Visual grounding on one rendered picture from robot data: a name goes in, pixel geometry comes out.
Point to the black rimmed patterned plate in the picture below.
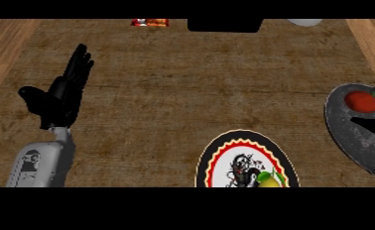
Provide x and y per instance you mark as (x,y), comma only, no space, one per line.
(222,156)

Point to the red tomato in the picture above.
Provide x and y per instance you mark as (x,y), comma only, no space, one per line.
(360,101)

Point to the black box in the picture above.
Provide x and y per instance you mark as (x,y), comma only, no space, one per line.
(225,25)

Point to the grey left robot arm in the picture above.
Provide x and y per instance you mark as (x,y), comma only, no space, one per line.
(39,164)

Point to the dark grey pan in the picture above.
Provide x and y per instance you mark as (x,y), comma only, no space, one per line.
(344,131)

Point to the red and orange packet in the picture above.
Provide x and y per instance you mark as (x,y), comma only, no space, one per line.
(149,22)

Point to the yellow bell pepper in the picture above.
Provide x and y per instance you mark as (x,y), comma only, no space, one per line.
(269,180)

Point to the white round object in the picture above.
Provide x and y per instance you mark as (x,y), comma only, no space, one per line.
(304,22)

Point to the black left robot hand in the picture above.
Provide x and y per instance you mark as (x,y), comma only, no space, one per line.
(61,96)

